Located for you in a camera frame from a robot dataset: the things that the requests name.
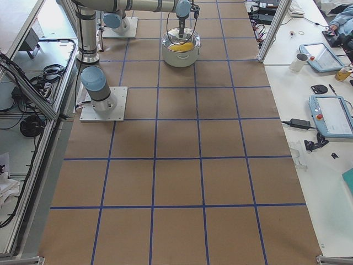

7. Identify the black plastic bracket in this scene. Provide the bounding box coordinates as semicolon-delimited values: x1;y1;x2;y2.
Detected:
304;132;329;152

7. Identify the black power adapter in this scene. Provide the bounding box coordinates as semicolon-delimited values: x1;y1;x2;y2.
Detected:
282;118;315;130

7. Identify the coiled black cable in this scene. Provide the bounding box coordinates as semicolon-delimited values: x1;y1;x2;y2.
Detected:
19;114;46;138

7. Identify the upper teach pendant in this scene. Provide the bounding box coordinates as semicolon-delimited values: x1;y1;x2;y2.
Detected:
299;43;345;72

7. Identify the black round disc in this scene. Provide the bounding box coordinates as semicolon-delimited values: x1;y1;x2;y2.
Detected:
311;84;328;94

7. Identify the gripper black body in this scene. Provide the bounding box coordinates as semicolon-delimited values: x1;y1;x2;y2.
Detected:
178;17;186;31

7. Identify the grey electrical box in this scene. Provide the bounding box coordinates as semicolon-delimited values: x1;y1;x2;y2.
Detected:
19;28;40;59

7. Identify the aluminium frame post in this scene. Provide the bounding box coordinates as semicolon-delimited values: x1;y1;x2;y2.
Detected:
258;0;291;63

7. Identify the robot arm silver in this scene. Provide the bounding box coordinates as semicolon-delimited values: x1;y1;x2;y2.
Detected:
58;1;200;66
103;9;130;35

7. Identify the white cloth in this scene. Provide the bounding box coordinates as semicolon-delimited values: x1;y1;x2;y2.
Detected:
1;172;20;206

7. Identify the teal folder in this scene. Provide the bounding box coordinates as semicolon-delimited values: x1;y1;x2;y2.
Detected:
342;168;353;194

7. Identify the yellow corn cob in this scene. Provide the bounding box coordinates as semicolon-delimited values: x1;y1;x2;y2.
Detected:
169;42;194;52

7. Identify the white mug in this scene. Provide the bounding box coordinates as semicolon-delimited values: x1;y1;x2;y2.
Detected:
289;52;308;72

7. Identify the lower teach pendant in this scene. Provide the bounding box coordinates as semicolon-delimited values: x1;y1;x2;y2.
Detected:
308;95;352;139

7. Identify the black laptop charger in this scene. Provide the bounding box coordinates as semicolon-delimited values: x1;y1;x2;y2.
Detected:
248;6;276;25

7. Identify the yellow drink can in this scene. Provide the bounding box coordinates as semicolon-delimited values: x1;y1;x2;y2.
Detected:
334;66;352;82

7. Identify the clear plastic holder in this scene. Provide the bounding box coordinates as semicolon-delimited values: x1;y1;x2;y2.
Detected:
288;141;308;170

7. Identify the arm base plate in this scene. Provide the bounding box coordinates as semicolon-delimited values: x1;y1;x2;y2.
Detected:
79;87;128;122
103;15;138;39

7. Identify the teach pendant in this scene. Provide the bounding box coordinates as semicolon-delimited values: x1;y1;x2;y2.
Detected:
299;43;345;72
308;95;352;139

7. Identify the small black clip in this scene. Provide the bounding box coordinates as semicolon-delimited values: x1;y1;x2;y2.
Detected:
331;152;339;159

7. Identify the light green steel pot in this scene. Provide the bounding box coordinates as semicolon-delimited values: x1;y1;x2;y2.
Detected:
162;44;201;68

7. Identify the white keyboard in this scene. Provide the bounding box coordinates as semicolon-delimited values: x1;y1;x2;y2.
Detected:
287;0;305;18

